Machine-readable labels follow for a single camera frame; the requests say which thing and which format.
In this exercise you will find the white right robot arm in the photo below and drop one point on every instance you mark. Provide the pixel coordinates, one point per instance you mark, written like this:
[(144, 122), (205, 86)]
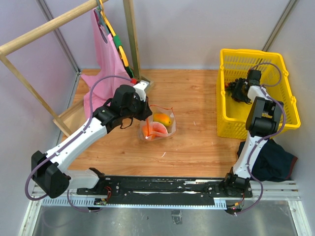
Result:
[(263, 122)]

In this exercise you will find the clear zip bag orange zipper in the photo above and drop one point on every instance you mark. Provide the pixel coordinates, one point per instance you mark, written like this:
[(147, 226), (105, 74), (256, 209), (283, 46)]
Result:
[(158, 109)]

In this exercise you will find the dark grape bunch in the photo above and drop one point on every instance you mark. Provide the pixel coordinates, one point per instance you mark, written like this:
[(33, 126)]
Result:
[(235, 89)]

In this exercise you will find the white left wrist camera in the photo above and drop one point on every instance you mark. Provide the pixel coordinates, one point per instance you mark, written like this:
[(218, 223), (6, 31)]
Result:
[(141, 88)]

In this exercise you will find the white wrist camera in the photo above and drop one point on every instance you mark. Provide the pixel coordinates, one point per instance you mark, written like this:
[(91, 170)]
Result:
[(253, 77), (141, 88)]

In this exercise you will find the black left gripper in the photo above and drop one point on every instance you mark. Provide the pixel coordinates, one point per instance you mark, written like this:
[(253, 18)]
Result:
[(146, 111)]

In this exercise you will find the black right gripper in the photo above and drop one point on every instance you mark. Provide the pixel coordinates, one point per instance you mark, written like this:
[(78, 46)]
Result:
[(236, 93)]

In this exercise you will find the watermelon slice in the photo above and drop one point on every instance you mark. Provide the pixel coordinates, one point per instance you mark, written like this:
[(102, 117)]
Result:
[(161, 130)]

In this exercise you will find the wooden clothes rack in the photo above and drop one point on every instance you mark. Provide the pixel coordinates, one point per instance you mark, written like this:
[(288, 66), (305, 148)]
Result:
[(72, 117)]

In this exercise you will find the green hanger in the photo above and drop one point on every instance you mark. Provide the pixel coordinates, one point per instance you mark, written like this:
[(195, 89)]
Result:
[(122, 54)]

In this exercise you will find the dark navy cloth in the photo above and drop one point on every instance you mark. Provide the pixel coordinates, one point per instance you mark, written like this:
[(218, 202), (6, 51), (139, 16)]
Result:
[(274, 163)]

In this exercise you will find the grey hanger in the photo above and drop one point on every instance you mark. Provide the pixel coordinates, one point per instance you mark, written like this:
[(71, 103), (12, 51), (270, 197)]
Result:
[(103, 28)]

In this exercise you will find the orange persimmon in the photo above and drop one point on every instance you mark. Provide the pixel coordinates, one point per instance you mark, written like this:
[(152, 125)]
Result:
[(149, 132)]

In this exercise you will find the pink t-shirt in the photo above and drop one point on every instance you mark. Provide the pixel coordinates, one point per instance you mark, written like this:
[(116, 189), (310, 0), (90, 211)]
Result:
[(112, 72)]

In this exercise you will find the yellow hanger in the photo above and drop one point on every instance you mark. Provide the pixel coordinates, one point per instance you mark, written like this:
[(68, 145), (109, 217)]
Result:
[(112, 32)]

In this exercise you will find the yellow plastic basket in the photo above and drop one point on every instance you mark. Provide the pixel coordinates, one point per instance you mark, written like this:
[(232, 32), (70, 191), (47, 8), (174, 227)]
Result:
[(234, 64)]

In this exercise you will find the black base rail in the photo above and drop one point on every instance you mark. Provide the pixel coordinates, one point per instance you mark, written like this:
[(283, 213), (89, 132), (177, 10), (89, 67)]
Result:
[(167, 191)]

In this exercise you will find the yellow green mango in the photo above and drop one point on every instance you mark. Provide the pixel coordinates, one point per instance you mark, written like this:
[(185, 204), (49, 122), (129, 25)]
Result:
[(163, 119)]

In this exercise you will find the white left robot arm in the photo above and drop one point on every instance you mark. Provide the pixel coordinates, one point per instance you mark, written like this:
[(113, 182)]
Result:
[(50, 169)]

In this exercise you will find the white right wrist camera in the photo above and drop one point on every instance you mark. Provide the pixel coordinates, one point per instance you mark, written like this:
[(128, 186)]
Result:
[(253, 77)]

